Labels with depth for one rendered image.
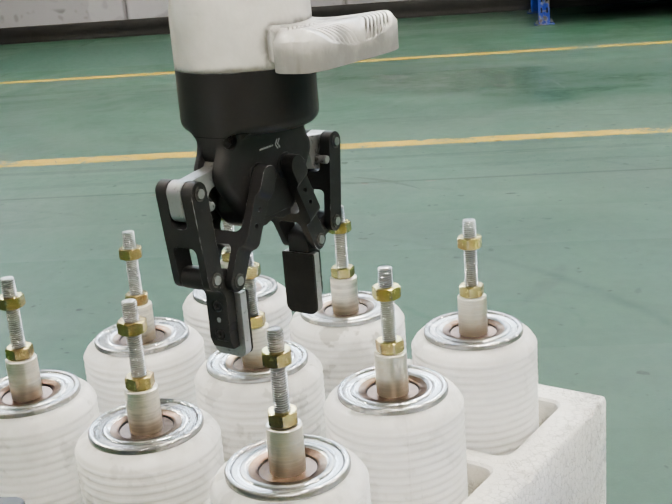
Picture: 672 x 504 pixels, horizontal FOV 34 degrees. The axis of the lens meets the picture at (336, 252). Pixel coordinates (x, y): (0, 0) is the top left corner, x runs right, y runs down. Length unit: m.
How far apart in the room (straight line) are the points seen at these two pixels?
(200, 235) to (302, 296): 0.12
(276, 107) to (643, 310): 1.09
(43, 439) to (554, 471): 0.36
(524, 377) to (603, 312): 0.76
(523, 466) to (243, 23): 0.40
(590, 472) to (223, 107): 0.47
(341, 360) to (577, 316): 0.74
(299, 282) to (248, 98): 0.14
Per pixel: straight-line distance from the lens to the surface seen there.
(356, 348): 0.86
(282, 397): 0.64
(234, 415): 0.78
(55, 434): 0.79
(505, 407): 0.82
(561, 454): 0.84
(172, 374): 0.86
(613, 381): 1.37
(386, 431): 0.71
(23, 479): 0.80
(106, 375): 0.86
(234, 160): 0.57
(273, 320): 0.94
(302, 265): 0.64
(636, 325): 1.54
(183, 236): 0.56
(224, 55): 0.55
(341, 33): 0.53
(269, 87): 0.56
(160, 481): 0.70
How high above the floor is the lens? 0.57
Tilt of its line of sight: 17 degrees down
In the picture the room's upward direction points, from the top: 5 degrees counter-clockwise
